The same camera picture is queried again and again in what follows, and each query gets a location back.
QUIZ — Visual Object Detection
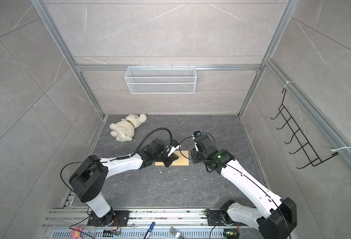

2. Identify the white wire mesh basket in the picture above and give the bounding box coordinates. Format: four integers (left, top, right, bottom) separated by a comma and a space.
125, 66, 197, 94

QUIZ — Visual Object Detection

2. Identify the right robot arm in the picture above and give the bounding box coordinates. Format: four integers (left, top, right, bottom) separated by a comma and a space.
190, 131, 298, 239

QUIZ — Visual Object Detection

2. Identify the pink object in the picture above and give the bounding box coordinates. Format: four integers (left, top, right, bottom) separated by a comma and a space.
71, 227, 83, 239

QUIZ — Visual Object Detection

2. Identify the yellow envelope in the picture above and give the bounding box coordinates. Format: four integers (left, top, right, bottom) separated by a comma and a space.
155, 150, 189, 167

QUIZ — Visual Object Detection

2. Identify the black wire hook rack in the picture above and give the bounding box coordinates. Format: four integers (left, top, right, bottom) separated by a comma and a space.
270, 89, 339, 169

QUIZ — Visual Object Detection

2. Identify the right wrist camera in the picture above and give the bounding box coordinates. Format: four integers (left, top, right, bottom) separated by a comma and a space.
192, 130, 202, 151

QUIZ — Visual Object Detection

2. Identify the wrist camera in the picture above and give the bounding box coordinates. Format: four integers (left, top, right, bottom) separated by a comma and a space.
165, 140, 180, 157
192, 130, 202, 151

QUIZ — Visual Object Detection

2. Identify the white teddy bear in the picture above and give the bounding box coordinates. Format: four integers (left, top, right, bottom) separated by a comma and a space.
109, 114, 147, 142

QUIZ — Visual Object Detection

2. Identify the blue marker pen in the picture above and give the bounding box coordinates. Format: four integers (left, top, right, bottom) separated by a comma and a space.
144, 222, 155, 239

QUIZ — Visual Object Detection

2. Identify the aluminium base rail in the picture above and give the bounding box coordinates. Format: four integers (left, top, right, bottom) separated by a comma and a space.
37, 207, 262, 239

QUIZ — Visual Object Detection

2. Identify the silver fork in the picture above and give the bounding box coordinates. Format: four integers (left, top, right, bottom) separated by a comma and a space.
169, 227, 185, 239

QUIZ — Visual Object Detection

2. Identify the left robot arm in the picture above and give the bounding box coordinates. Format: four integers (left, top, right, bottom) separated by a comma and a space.
62, 127, 180, 226

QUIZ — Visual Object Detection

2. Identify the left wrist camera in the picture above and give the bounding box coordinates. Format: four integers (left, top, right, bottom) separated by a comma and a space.
165, 140, 180, 157

